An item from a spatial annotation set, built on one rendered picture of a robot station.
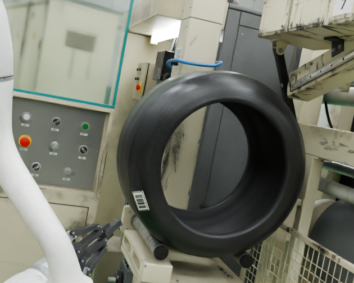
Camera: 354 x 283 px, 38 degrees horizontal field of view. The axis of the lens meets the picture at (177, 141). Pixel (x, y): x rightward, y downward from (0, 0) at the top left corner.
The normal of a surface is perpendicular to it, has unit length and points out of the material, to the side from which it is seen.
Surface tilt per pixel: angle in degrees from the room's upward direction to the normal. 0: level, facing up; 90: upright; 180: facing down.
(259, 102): 80
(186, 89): 54
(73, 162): 90
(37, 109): 90
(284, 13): 90
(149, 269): 90
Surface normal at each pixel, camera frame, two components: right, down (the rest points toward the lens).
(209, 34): 0.27, 0.13
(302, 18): -0.94, -0.16
